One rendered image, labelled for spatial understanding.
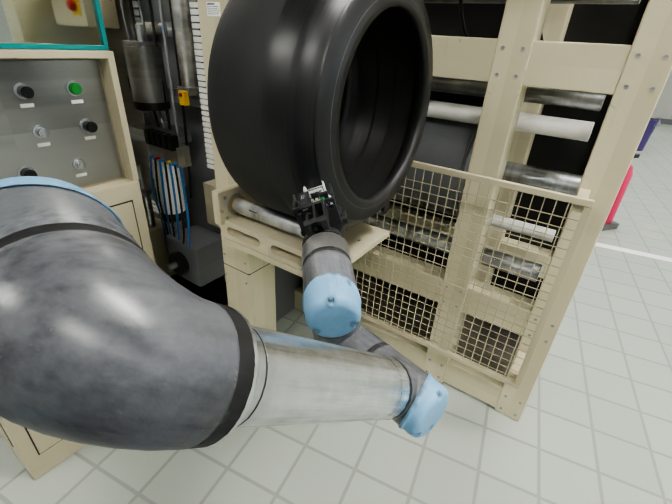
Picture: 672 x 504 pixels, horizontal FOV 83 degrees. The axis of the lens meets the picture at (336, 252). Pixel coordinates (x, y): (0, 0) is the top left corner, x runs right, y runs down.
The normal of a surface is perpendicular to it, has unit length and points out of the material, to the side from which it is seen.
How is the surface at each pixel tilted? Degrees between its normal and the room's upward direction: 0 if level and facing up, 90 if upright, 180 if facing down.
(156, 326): 42
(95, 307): 36
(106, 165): 90
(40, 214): 2
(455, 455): 0
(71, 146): 90
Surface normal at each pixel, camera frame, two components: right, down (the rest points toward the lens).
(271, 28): -0.47, -0.11
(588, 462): 0.05, -0.87
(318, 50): 0.19, 0.18
